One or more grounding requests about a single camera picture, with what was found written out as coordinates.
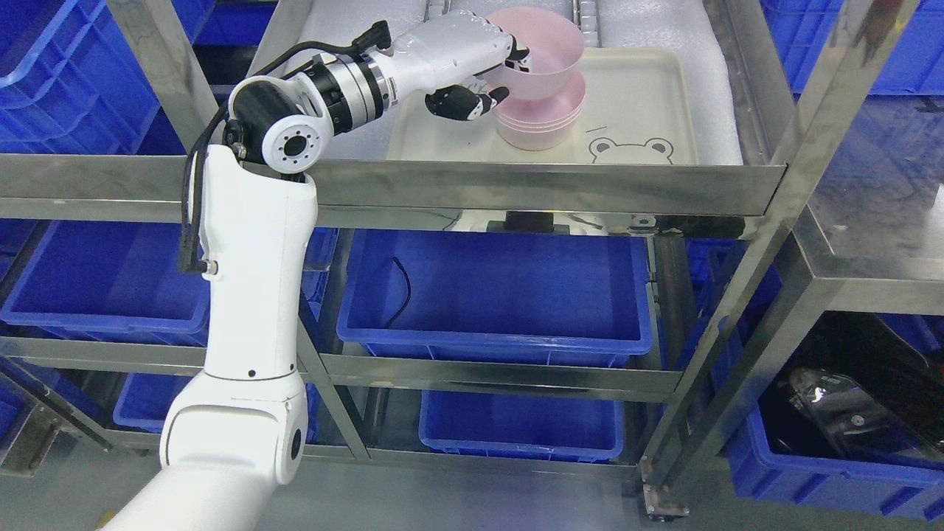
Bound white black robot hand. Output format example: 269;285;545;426
368;10;532;122

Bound pink ikea bowl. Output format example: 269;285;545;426
483;7;586;101

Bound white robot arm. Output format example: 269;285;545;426
104;21;391;530

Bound stack of pink bowls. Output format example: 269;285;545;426
493;72;586;151

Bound blue bin middle shelf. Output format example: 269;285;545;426
336;231;653;367

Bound blue bin shelf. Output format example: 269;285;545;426
418;391;625;463
2;221;210;347
336;231;653;367

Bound blue bin bottom shelf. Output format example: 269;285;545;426
418;391;625;463

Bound blue bin left shelf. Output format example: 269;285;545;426
2;221;210;347

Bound cream bear tray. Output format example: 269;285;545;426
387;49;699;165

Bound steel shelving rack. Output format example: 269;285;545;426
2;1;920;514

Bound black motorcycle helmet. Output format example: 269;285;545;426
760;312;942;470

